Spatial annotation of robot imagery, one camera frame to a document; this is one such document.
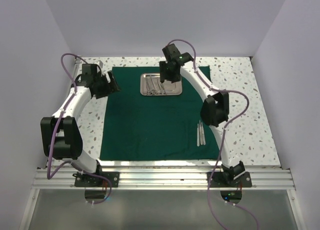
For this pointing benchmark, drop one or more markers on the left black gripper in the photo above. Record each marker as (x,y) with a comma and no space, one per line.
(115,87)

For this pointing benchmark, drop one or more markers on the steel scalpel handle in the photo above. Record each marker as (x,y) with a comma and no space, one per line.
(200,134)
(203,134)

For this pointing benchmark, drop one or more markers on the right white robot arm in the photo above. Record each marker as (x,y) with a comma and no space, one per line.
(215,104)

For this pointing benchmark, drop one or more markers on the aluminium front rail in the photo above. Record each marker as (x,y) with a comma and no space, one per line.
(170,178)

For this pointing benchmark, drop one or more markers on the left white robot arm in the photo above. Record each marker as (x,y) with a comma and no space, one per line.
(61,137)

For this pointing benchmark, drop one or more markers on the green surgical cloth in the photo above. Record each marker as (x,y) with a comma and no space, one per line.
(152,128)

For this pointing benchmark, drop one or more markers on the steel forceps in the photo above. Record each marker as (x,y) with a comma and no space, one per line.
(161,87)

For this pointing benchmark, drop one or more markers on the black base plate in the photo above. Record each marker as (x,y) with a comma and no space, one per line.
(218,181)
(84,180)

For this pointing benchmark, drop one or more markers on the steel instrument tray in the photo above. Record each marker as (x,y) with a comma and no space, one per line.
(172,89)

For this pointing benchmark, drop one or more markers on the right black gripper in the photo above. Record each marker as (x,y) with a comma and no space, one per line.
(162,69)

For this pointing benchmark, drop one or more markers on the steel surgical scissors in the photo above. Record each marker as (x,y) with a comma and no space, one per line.
(149,89)

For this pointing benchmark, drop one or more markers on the aluminium left rail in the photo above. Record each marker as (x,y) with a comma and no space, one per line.
(75,67)

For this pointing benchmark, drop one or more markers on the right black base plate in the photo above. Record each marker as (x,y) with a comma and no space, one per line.
(218,181)

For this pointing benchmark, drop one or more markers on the aluminium rail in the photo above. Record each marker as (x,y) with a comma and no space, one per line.
(170,178)
(75,67)

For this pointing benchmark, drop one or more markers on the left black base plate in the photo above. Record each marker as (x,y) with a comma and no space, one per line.
(84,180)

